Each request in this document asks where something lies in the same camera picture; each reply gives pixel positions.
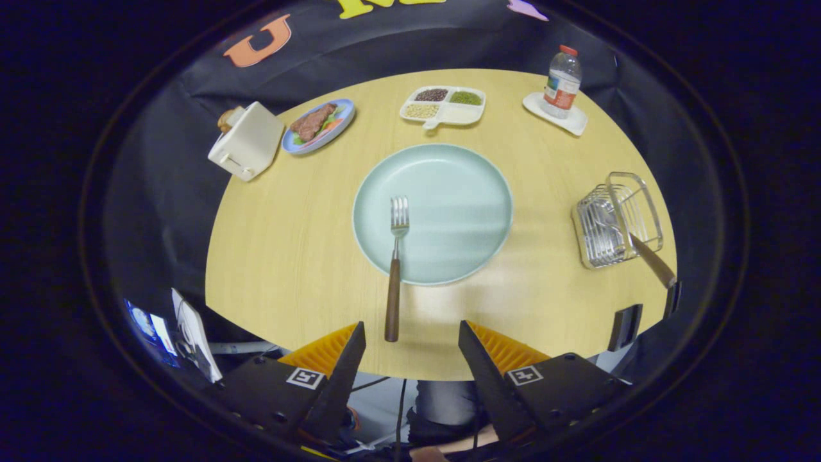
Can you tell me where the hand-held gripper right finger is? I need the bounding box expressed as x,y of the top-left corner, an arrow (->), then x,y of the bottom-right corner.
458,320 -> 632,450

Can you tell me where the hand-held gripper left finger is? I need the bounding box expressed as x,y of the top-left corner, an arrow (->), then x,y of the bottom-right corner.
212,321 -> 367,450

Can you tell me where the wooden-handled metal fork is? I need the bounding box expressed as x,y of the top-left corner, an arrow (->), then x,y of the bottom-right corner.
384,196 -> 411,343

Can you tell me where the person's leg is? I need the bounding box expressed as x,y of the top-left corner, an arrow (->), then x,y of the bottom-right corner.
410,380 -> 488,443

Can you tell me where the white paper sheet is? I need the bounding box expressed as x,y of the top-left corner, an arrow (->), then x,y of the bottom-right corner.
171,288 -> 223,384

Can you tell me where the large light green plate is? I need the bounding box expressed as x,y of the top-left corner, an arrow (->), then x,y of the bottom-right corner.
352,143 -> 514,286

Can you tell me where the blue lit screen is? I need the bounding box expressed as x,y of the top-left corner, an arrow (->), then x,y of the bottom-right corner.
125,298 -> 180,368

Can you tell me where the cream white toaster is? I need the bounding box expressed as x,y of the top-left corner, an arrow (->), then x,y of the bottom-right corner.
207,101 -> 285,182

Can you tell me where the small blue plate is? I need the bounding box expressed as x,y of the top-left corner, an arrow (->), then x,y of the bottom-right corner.
282,98 -> 356,156

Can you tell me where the brown steak piece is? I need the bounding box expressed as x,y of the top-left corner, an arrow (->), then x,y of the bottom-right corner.
290,103 -> 338,142

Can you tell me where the white divided bean dish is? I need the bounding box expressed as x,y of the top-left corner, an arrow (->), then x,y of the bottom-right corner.
399,85 -> 487,131

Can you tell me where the white square coaster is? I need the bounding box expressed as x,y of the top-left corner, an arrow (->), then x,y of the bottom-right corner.
522,92 -> 588,137

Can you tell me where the clear red-capped water bottle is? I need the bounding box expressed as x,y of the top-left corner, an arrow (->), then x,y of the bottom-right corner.
541,45 -> 583,119

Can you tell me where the black backdrop cloth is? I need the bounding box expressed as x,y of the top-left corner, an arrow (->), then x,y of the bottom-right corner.
103,0 -> 716,386

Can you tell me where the black cable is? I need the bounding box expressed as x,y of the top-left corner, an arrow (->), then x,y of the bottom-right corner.
394,379 -> 408,462

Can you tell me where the metal wire basket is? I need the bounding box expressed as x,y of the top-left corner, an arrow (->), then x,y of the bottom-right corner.
571,171 -> 664,270

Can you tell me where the wooden-handled metal utensil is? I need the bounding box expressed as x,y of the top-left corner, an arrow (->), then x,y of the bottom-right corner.
600,205 -> 677,289

